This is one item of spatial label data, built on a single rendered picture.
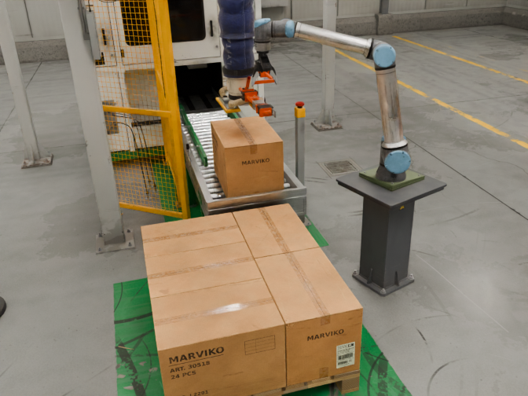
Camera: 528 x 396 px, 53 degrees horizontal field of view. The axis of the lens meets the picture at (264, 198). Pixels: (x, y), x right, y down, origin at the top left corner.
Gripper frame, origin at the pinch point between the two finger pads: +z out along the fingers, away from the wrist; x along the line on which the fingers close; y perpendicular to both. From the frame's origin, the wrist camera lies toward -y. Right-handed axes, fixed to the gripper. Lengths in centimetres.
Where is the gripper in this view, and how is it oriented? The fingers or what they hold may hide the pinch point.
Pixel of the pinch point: (264, 86)
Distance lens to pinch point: 316.6
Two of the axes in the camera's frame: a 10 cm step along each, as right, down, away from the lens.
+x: -9.6, 1.4, -2.2
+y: -2.6, -4.2, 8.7
